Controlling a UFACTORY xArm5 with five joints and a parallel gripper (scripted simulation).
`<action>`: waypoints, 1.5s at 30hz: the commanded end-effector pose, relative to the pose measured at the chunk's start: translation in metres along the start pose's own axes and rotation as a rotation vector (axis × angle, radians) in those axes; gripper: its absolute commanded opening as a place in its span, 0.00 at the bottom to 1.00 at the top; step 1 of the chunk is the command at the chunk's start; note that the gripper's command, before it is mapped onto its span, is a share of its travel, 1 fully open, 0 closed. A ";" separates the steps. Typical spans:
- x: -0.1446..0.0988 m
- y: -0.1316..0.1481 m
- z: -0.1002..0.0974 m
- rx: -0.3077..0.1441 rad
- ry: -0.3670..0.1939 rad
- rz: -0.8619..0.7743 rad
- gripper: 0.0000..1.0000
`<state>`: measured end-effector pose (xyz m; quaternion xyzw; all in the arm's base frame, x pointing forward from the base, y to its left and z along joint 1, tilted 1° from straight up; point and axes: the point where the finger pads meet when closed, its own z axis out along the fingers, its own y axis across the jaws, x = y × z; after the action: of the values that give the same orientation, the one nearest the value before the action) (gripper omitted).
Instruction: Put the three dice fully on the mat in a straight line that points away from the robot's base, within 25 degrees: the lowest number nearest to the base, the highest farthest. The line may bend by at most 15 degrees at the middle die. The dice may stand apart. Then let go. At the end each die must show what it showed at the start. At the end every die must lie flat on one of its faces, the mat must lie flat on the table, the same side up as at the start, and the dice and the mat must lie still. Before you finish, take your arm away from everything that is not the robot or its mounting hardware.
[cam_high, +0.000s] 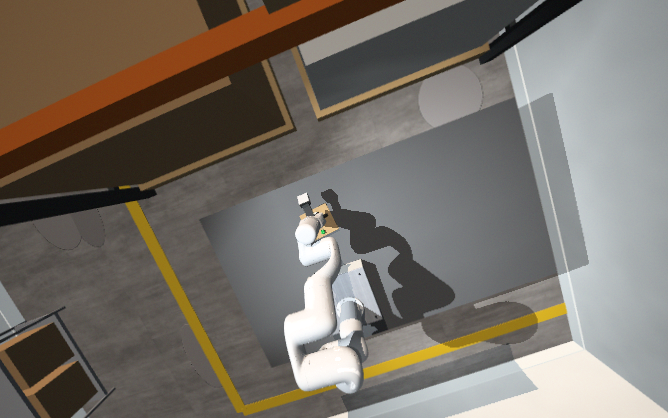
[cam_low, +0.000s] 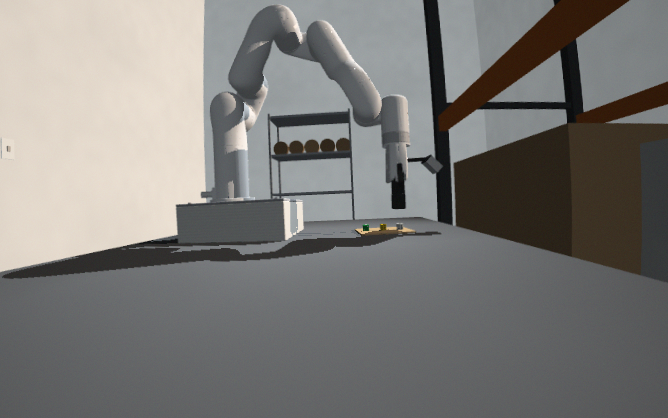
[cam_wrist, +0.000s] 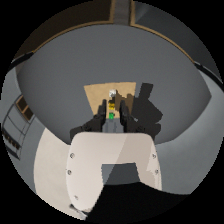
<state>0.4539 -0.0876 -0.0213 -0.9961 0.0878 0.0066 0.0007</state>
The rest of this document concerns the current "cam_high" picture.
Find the tan square mat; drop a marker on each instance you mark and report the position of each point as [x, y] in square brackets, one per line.
[330, 225]

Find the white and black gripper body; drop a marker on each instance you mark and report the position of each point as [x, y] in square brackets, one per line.
[320, 218]

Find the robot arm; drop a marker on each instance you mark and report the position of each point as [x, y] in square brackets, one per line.
[339, 365]

